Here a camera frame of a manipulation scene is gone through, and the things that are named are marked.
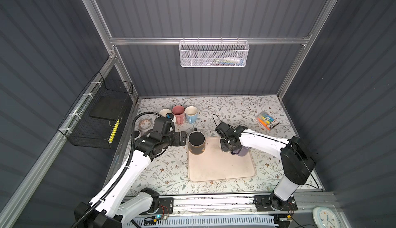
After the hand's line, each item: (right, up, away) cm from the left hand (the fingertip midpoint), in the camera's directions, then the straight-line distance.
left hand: (178, 135), depth 77 cm
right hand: (+27, -9, +12) cm, 31 cm away
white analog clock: (+67, -36, -8) cm, 76 cm away
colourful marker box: (+57, +5, +28) cm, 64 cm away
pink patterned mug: (-3, +12, +26) cm, 29 cm away
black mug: (+9, -4, +8) cm, 13 cm away
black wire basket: (-39, +9, -4) cm, 40 cm away
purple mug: (+36, -10, +8) cm, 38 cm away
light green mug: (-12, +12, +23) cm, 29 cm away
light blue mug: (+5, +10, +22) cm, 25 cm away
